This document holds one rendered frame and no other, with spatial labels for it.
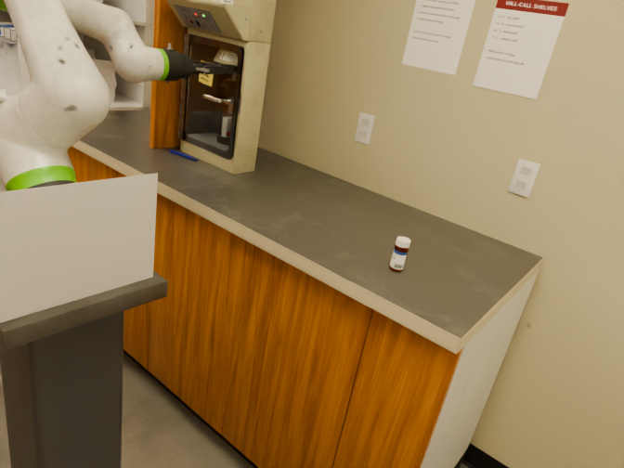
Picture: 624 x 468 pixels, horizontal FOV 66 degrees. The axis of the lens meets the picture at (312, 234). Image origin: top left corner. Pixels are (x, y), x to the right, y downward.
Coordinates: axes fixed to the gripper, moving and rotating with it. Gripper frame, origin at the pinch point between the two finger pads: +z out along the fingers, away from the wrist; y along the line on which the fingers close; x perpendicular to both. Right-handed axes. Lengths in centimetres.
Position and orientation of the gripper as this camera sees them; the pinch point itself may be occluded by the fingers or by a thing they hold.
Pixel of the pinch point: (225, 69)
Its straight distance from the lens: 176.5
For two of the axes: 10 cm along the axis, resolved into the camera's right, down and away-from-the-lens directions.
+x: -1.7, 9.0, 3.9
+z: 6.2, -2.1, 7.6
